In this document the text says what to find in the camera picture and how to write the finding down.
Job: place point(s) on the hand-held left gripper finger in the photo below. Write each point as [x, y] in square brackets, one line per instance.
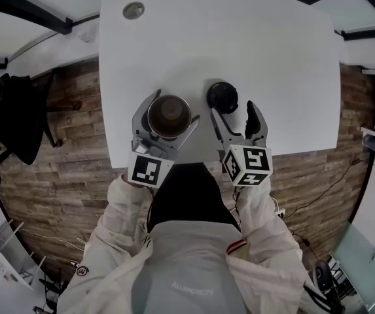
[139, 119]
[180, 142]

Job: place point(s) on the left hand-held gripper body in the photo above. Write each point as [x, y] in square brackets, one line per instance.
[146, 172]

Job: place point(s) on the person's grey shirt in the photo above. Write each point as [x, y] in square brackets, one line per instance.
[190, 267]

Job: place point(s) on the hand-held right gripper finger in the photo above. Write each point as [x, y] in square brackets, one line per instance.
[221, 126]
[260, 126]

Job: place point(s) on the person's right forearm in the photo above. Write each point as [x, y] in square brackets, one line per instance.
[256, 208]

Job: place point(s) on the person's left forearm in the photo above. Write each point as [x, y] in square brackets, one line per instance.
[121, 204]

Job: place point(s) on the black office chair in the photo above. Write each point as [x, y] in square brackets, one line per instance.
[13, 116]

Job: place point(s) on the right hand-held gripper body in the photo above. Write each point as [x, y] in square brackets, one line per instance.
[256, 159]

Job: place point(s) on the black round lid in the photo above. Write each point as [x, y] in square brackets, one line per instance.
[221, 95]

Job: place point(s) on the black canister with gold drawing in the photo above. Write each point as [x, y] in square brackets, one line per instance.
[169, 110]

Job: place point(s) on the person's black trousers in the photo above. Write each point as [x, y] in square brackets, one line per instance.
[187, 195]

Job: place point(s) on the person's white jacket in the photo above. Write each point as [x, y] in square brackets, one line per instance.
[102, 273]

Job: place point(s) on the black-framed window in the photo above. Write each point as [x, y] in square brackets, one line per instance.
[4, 34]
[354, 15]

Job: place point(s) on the black chair frame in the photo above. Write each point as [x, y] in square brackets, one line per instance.
[323, 273]

